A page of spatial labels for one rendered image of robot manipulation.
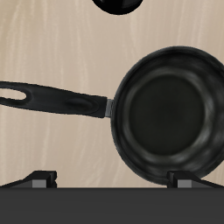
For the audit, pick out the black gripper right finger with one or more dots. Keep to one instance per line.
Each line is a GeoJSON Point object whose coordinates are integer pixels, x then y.
{"type": "Point", "coordinates": [181, 178]}

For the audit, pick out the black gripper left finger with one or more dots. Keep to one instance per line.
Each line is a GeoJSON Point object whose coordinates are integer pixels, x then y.
{"type": "Point", "coordinates": [43, 177]}

